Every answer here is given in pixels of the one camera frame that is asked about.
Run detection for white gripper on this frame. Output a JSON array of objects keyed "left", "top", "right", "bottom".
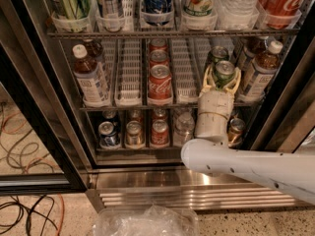
[{"left": 194, "top": 65, "right": 241, "bottom": 147}]

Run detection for green can shelf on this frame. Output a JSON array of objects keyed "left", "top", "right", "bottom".
[
  {"left": 207, "top": 46, "right": 229, "bottom": 65},
  {"left": 213, "top": 60, "right": 235, "bottom": 89}
]

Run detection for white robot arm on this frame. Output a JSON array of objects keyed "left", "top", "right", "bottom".
[{"left": 181, "top": 66, "right": 315, "bottom": 205}]

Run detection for orange can bottom shelf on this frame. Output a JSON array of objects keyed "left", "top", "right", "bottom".
[{"left": 227, "top": 118, "right": 246, "bottom": 147}]

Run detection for water bottle bottom shelf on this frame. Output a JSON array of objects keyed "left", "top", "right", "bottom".
[{"left": 173, "top": 112, "right": 195, "bottom": 147}]

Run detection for front red cola can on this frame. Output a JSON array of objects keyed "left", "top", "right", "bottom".
[{"left": 149, "top": 65, "right": 171, "bottom": 99}]

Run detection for red cola can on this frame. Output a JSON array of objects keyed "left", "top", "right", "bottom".
[
  {"left": 149, "top": 38, "right": 168, "bottom": 51},
  {"left": 149, "top": 50, "right": 169, "bottom": 67},
  {"left": 149, "top": 65, "right": 171, "bottom": 99}
]

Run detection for red can bottom shelf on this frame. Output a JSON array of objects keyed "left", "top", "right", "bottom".
[{"left": 151, "top": 119, "right": 169, "bottom": 146}]

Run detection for right glass fridge door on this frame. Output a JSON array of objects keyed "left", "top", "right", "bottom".
[{"left": 242, "top": 14, "right": 315, "bottom": 153}]

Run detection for glass fridge door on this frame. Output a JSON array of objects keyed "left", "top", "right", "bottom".
[
  {"left": 242, "top": 14, "right": 315, "bottom": 153},
  {"left": 0, "top": 0, "right": 90, "bottom": 195}
]

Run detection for gold can bottom shelf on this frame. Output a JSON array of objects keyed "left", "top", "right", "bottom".
[{"left": 126, "top": 121, "right": 144, "bottom": 146}]

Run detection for red cola bottle top shelf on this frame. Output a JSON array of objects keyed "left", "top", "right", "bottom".
[{"left": 259, "top": 0, "right": 303, "bottom": 30}]

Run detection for blue can bottom shelf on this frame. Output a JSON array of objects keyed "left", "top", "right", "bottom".
[{"left": 98, "top": 121, "right": 120, "bottom": 148}]

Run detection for steel fridge base grille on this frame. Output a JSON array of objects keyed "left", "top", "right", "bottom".
[{"left": 87, "top": 166, "right": 307, "bottom": 210}]

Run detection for silver can top shelf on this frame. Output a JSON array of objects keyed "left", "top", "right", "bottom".
[{"left": 96, "top": 0, "right": 124, "bottom": 19}]

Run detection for left glass fridge door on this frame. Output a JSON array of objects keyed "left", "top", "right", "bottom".
[{"left": 0, "top": 0, "right": 90, "bottom": 195}]

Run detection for empty white glide tray right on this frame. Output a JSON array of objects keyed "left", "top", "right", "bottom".
[{"left": 170, "top": 38, "right": 200, "bottom": 104}]

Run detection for right front tea bottle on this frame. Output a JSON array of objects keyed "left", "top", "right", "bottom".
[{"left": 241, "top": 40, "right": 283, "bottom": 98}]

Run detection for tea bottle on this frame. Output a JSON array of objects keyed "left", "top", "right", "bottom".
[
  {"left": 73, "top": 44, "right": 108, "bottom": 107},
  {"left": 241, "top": 40, "right": 283, "bottom": 98},
  {"left": 231, "top": 36, "right": 268, "bottom": 72},
  {"left": 83, "top": 39, "right": 108, "bottom": 80}
]

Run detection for right rear tea bottle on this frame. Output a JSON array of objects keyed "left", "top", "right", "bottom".
[{"left": 231, "top": 36, "right": 268, "bottom": 72}]

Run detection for left front tea bottle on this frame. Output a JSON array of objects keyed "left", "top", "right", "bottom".
[{"left": 73, "top": 44, "right": 108, "bottom": 107}]

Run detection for left rear tea bottle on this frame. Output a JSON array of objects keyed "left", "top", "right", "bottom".
[{"left": 83, "top": 39, "right": 108, "bottom": 80}]

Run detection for clear plastic bin with bag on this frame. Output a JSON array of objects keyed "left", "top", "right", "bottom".
[{"left": 93, "top": 206, "right": 200, "bottom": 236}]

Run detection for black floor cables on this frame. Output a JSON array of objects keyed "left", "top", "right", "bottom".
[{"left": 0, "top": 194, "right": 65, "bottom": 236}]

